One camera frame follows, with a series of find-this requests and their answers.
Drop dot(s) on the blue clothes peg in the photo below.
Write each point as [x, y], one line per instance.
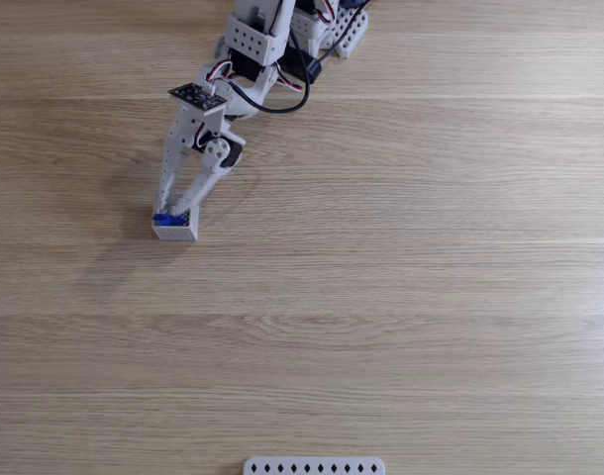
[162, 218]

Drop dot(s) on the small white perforated crate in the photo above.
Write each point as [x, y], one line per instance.
[175, 232]

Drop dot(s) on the black camera circuit board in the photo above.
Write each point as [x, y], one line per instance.
[198, 96]

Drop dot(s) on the white perforated base plate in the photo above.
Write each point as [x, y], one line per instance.
[349, 32]

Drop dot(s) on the white perforated mount plate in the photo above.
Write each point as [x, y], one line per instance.
[314, 461]

